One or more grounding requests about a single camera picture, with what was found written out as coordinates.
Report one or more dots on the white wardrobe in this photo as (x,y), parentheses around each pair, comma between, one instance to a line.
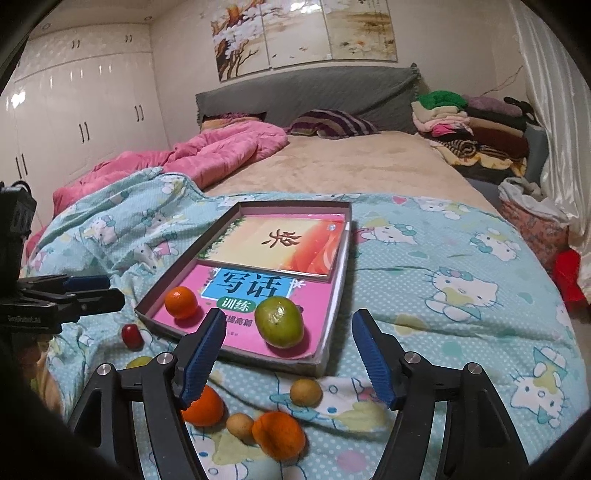
(77,97)

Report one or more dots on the orange mandarin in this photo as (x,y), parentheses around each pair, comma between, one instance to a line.
(206,411)

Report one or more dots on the beige bed sheet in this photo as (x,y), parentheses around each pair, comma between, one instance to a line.
(390,162)

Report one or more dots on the pink workbook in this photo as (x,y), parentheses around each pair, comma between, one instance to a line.
(237,293)

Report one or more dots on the floral fabric bundle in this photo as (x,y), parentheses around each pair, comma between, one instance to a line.
(542,225)

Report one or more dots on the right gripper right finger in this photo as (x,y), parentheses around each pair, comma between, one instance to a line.
(480,440)

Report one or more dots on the brown longan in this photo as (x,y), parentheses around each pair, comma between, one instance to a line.
(240,426)
(305,392)

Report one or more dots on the grey headboard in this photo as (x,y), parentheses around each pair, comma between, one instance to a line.
(379,94)

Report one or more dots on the hello kitty blue blanket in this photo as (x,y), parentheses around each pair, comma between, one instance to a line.
(455,291)

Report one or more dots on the pink quilt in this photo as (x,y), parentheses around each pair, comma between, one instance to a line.
(194,154)

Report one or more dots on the wall painting triptych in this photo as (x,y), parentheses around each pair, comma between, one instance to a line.
(256,36)

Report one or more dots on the orange cream booklet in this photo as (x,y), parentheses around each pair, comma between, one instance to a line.
(300,245)

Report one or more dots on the striped pillow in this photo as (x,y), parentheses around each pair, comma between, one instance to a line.
(330,124)

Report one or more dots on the large orange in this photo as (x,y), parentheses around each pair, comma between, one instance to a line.
(279,435)

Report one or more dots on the red cherry tomato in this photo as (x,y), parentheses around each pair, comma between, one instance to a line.
(131,337)

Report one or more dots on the grey cardboard tray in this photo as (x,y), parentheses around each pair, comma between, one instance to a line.
(314,366)

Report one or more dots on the white curtain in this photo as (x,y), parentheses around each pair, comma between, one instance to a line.
(561,99)

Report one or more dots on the small green fruit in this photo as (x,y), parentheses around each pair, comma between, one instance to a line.
(138,362)

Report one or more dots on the red cloth item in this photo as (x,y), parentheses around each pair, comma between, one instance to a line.
(565,272)

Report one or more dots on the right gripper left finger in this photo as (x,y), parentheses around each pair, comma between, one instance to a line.
(103,419)

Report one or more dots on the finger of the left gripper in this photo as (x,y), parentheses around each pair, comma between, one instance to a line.
(64,283)
(92,302)

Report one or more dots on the small orange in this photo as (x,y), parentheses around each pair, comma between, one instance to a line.
(181,303)

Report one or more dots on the pile of folded clothes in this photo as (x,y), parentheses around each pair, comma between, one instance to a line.
(485,139)

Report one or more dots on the large green fruit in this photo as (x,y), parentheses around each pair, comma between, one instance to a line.
(279,322)

